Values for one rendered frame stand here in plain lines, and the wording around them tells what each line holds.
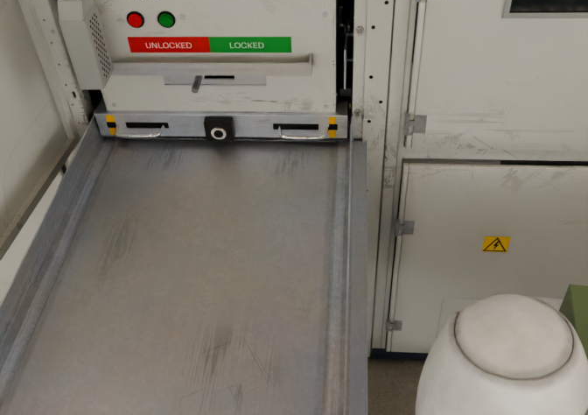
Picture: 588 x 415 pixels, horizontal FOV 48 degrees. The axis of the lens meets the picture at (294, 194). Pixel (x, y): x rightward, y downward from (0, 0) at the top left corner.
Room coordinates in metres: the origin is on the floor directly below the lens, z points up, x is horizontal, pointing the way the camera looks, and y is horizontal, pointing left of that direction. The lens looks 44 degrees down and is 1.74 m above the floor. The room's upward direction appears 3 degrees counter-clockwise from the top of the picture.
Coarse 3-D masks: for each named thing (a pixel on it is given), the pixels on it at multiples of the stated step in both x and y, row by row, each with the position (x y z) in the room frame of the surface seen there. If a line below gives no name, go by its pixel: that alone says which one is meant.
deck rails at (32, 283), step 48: (96, 144) 1.12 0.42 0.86; (336, 144) 1.08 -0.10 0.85; (336, 192) 0.94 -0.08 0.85; (48, 240) 0.83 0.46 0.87; (336, 240) 0.81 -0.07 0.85; (48, 288) 0.74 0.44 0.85; (336, 288) 0.70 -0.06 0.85; (0, 336) 0.62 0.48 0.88; (336, 336) 0.60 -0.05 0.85; (0, 384) 0.55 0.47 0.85; (336, 384) 0.51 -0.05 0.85
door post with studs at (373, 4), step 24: (360, 0) 1.10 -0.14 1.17; (384, 0) 1.09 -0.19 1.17; (360, 24) 1.10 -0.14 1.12; (384, 24) 1.09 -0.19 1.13; (360, 48) 1.10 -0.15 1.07; (384, 48) 1.09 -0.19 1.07; (360, 72) 1.10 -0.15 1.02; (384, 72) 1.09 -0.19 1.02; (360, 96) 1.10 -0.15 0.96; (384, 96) 1.09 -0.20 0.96; (360, 120) 1.10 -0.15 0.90; (384, 120) 1.09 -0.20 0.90
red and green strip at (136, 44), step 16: (144, 48) 1.14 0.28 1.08; (160, 48) 1.14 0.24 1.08; (176, 48) 1.13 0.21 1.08; (192, 48) 1.13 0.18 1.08; (208, 48) 1.13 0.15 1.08; (224, 48) 1.12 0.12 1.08; (240, 48) 1.12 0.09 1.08; (256, 48) 1.11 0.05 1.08; (272, 48) 1.11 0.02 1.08; (288, 48) 1.11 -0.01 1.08
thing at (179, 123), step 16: (96, 112) 1.15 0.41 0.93; (112, 112) 1.14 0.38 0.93; (128, 112) 1.14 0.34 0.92; (144, 112) 1.14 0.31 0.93; (160, 112) 1.13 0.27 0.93; (176, 112) 1.13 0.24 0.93; (192, 112) 1.13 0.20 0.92; (208, 112) 1.12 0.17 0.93; (224, 112) 1.12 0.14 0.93; (240, 112) 1.12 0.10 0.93; (256, 112) 1.11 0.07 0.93; (272, 112) 1.11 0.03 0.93; (288, 112) 1.11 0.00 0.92; (304, 112) 1.10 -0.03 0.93; (320, 112) 1.10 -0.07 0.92; (336, 112) 1.10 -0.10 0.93; (128, 128) 1.14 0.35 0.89; (144, 128) 1.13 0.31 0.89; (176, 128) 1.12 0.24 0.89; (192, 128) 1.12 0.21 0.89; (240, 128) 1.11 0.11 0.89; (256, 128) 1.10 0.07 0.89; (272, 128) 1.10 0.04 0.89; (288, 128) 1.10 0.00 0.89; (304, 128) 1.09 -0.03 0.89; (336, 128) 1.09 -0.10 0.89
